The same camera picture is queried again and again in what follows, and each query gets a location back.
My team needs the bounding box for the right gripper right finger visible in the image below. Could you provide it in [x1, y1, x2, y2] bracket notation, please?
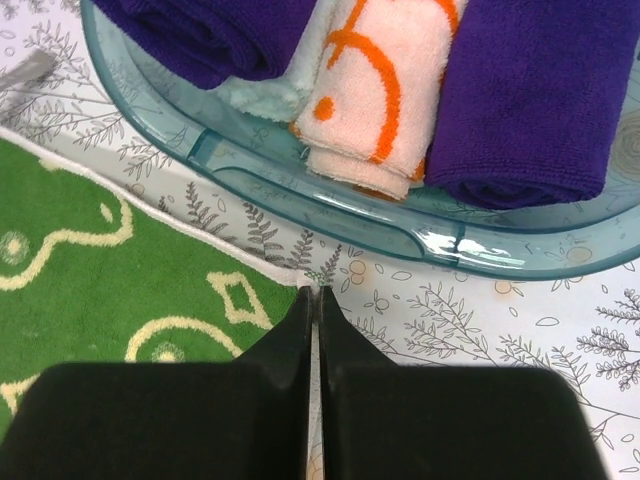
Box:
[318, 287, 606, 480]

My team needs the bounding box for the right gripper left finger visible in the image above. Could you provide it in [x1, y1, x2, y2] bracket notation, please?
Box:
[1, 288, 313, 479]

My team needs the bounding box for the green patterned towel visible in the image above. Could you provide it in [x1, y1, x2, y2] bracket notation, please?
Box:
[1, 141, 308, 425]

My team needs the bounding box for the floral table mat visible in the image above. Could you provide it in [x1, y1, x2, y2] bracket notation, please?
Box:
[1, 1, 639, 479]

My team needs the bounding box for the teal plastic basket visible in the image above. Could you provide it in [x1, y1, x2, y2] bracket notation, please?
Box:
[81, 1, 639, 281]

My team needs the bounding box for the peach orange rolled towel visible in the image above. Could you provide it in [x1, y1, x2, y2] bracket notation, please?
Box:
[292, 0, 467, 201]

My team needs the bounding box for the light blue towel in basket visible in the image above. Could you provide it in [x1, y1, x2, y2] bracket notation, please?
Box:
[214, 0, 336, 122]

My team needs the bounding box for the right purple rolled towel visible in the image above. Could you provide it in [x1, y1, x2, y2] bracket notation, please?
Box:
[426, 1, 639, 210]

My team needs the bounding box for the purple rolled towel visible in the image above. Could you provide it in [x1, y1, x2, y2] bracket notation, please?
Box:
[94, 0, 317, 90]
[426, 1, 639, 210]

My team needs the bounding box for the left purple rolled towel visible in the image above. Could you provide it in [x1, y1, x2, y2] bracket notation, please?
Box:
[94, 0, 317, 90]

